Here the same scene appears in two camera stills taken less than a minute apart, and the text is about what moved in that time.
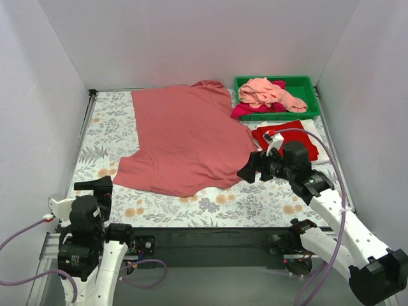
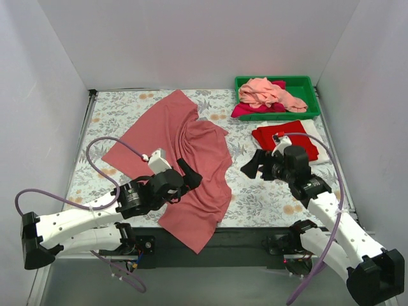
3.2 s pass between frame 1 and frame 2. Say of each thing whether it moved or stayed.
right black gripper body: stayed
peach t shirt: stayed
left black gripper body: moved
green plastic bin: stayed
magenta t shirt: stayed
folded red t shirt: stayed
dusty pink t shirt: moved
